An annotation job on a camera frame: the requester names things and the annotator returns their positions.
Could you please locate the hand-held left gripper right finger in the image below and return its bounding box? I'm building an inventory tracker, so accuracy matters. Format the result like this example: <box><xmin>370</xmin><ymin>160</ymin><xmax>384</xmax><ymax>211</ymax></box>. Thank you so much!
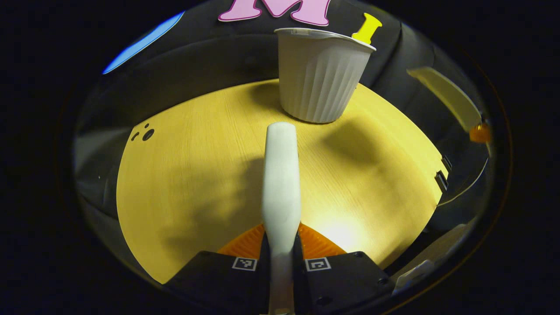
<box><xmin>292</xmin><ymin>223</ymin><xmax>394</xmax><ymax>315</ymax></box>

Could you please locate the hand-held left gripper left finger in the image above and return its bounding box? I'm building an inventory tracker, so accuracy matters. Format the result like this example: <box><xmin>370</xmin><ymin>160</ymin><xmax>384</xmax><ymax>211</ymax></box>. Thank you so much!
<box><xmin>164</xmin><ymin>224</ymin><xmax>271</xmax><ymax>315</ymax></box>

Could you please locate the white ribbed garbage bin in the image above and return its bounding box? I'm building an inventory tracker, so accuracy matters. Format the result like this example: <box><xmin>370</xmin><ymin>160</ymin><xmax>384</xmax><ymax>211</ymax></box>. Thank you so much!
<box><xmin>274</xmin><ymin>28</ymin><xmax>377</xmax><ymax>124</ymax></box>

